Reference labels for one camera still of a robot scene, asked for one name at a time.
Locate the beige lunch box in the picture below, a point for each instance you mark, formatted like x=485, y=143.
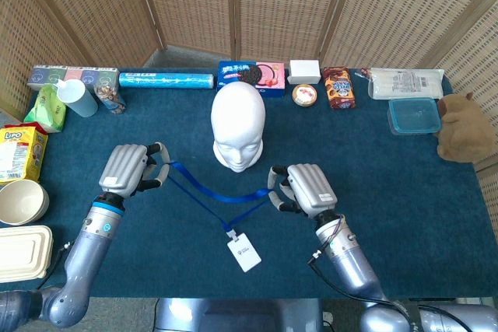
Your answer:
x=21, y=252

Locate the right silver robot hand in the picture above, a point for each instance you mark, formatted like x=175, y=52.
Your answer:
x=311, y=188

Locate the clear jar biscuit sticks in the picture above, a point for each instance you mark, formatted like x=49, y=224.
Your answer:
x=111, y=100

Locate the dark blue tablecloth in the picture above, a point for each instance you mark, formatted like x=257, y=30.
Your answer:
x=155, y=126

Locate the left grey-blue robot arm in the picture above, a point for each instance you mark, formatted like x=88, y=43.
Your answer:
x=85, y=246

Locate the pastel tissue multipack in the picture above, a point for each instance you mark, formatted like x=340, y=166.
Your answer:
x=74, y=74

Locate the round yellow tin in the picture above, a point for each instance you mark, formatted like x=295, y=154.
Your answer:
x=304, y=95

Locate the yellow snack bag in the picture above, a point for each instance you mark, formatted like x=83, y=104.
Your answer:
x=19, y=153

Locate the beige bowl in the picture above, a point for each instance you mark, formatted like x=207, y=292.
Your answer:
x=21, y=201

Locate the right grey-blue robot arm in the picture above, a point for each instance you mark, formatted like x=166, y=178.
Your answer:
x=350, y=254

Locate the brown cookie packet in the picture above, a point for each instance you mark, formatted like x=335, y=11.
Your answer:
x=339, y=89

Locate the white foam mannequin head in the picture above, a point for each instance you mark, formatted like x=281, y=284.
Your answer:
x=238, y=122

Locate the blue pink cookie box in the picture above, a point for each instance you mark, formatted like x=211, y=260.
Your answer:
x=249, y=71

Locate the small white box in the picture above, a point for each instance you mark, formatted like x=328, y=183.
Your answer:
x=304, y=71

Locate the clear container blue lid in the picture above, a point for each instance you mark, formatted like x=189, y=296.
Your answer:
x=413, y=116

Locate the small red white packet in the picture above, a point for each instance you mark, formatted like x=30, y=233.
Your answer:
x=364, y=72

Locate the white wipes packet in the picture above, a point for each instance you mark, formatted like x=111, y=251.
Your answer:
x=404, y=83

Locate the blue cling film roll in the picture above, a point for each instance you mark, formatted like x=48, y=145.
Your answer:
x=167, y=80

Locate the grey robot torso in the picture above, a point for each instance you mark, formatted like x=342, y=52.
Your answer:
x=233, y=316

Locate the wicker folding screen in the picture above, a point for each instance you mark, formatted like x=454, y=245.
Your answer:
x=272, y=5

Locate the brown plush toy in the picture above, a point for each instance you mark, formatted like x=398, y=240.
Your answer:
x=465, y=130

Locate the light blue paper cup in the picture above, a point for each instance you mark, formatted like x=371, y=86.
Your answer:
x=79, y=100

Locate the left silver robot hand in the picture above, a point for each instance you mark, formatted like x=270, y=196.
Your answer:
x=122, y=168

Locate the green tissue pack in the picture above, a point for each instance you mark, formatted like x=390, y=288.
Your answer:
x=44, y=108

